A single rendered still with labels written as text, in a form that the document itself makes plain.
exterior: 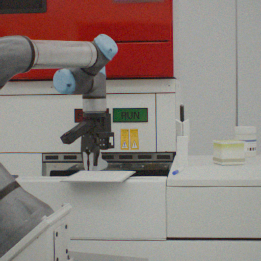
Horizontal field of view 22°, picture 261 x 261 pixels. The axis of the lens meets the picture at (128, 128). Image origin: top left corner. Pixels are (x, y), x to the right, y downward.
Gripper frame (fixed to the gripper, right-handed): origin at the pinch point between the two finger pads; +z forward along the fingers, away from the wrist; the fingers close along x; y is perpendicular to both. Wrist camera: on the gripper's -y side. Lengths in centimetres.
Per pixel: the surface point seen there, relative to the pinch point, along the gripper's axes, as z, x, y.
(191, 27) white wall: -61, 103, 131
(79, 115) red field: -18.7, 14.8, 5.7
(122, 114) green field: -18.9, 5.3, 16.5
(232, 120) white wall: -10, 89, 147
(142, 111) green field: -19.7, 0.9, 21.7
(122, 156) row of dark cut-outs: -4.9, 6.0, 16.5
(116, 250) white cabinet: 12, -45, -21
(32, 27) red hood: -48, 21, -8
